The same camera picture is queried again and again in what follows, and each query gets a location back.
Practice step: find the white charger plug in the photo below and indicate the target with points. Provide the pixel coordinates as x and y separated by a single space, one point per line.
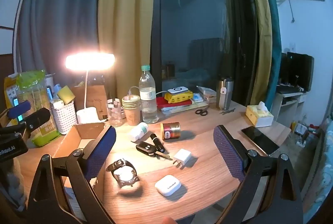
182 157

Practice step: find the red book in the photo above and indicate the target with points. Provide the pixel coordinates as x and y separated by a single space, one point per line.
161 103

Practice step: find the beige paper folder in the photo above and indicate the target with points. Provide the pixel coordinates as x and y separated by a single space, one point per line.
182 108

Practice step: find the red and gold tin can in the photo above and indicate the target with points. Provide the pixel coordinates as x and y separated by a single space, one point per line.
170 130

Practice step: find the steel thermos flask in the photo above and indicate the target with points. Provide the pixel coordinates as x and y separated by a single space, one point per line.
225 99

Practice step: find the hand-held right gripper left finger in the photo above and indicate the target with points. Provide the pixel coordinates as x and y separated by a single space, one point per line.
104 151

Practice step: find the white power bank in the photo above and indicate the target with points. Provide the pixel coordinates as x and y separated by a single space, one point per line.
177 90

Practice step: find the brown cardboard box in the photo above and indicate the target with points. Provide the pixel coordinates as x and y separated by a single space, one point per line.
85 135

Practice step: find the yellow tissue box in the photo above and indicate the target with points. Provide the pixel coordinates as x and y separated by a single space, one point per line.
260 117

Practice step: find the white plastic basket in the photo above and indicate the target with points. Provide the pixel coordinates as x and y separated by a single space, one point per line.
65 117

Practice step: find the black flashlight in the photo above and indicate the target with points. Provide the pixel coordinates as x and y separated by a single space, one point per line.
157 143

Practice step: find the person's right hand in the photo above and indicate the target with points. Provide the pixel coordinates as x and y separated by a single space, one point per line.
170 221

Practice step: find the white low cabinet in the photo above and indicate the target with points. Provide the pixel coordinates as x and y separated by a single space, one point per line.
288 101

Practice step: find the black smartphone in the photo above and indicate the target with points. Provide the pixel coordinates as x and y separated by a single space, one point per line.
260 140

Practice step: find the small metal keys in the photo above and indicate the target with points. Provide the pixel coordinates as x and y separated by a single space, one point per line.
227 111

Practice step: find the black car key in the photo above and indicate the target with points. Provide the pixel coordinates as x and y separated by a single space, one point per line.
145 148

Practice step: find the green and clear plastic packet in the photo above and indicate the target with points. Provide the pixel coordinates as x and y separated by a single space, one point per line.
44 133

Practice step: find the wide teal curtain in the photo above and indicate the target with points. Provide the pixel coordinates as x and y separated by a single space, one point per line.
59 18

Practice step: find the black scissors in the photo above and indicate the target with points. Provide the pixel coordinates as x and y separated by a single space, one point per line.
201 111

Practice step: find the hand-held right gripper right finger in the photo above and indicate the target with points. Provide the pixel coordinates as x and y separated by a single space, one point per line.
229 153

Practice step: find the brown paper bag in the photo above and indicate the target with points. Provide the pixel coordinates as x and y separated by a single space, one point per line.
96 99

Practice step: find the yellow card package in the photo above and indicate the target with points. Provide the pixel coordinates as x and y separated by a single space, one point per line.
10 88

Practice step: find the wide mustard yellow curtain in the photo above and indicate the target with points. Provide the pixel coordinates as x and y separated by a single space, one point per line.
124 18

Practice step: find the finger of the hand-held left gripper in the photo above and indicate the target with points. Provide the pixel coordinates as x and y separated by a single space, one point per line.
19 107
39 117

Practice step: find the white desk lamp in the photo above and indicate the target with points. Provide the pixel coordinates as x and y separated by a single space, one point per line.
88 114

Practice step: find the blue and white packet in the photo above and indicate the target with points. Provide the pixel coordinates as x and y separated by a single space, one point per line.
50 92

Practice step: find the white wall outlet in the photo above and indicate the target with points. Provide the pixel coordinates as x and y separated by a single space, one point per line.
293 47

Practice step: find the small blue and white box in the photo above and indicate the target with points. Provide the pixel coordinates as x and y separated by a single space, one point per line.
197 97

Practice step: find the stack of brown paper cups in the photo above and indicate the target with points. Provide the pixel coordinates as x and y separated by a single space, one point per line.
131 114

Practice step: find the black monitor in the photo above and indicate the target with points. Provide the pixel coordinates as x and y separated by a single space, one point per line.
299 70

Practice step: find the small white carton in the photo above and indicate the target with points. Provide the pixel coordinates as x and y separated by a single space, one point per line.
57 104

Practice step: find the narrow mustard yellow curtain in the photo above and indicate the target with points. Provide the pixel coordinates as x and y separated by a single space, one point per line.
262 44

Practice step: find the yellow sponge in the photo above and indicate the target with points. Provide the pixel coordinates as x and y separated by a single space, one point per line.
66 95

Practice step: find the white flat boxes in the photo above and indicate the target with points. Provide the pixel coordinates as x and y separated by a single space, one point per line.
208 92

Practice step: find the black wristwatch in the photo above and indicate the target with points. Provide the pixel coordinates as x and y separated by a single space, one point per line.
124 174

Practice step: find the clear water bottle green cap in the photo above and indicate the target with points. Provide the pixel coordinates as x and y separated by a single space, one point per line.
148 109

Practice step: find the narrow teal curtain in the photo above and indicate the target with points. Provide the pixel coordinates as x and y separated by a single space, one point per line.
275 44

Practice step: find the dark glass sliding door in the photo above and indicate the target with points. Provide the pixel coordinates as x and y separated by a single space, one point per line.
197 18

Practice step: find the white earbuds case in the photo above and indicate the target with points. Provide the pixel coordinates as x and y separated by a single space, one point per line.
167 185

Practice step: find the bundle of small clear bottles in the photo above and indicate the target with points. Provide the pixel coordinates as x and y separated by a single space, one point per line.
115 114

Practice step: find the yellow wet wipes packet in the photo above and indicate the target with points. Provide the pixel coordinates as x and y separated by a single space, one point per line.
179 97

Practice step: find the white pill bottle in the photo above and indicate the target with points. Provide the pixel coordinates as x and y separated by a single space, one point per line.
138 133

